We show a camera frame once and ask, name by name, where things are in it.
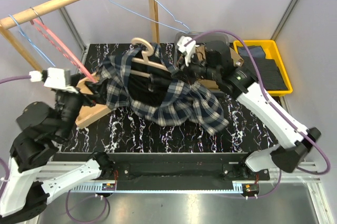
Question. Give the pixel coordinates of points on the blue wire hanger left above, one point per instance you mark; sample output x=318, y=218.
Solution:
x=41, y=54

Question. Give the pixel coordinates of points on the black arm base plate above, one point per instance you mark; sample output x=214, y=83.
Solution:
x=217, y=165

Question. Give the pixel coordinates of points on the dark grey folded cloth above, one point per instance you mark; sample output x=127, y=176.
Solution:
x=270, y=74

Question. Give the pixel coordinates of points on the yellow plastic tray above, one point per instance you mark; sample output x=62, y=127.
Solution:
x=272, y=52

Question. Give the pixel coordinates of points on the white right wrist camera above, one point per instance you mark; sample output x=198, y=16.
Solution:
x=186, y=49

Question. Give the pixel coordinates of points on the tan brown garment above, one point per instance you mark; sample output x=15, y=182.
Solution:
x=202, y=55

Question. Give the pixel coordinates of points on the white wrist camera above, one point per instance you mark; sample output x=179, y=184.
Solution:
x=186, y=49
x=54, y=78

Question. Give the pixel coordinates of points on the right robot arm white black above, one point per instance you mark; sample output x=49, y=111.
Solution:
x=295, y=139

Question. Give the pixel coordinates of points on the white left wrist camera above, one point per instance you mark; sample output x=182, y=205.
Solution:
x=54, y=78

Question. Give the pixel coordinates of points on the navy plaid skirt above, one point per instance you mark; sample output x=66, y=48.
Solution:
x=164, y=101

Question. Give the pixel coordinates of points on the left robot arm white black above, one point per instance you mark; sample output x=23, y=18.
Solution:
x=23, y=197

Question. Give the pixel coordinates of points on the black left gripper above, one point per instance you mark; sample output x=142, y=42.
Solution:
x=88, y=102

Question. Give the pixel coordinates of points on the pink plastic hanger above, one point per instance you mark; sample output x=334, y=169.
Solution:
x=59, y=45

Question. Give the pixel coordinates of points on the aluminium mounting rail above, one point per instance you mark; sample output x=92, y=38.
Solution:
x=171, y=184

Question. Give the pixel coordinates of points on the blue wire hanger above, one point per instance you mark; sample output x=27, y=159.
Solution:
x=153, y=16
x=41, y=54

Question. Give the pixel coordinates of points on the wooden clothes rack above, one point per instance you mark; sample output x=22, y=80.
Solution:
x=87, y=115

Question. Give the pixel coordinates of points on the blue wire hanger right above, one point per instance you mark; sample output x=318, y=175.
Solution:
x=153, y=16

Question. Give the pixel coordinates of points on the blue grey folded cloth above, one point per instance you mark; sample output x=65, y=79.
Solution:
x=256, y=52

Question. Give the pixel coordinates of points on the light wooden hanger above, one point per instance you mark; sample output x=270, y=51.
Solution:
x=146, y=54

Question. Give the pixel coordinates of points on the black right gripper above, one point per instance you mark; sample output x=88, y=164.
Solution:
x=186, y=72

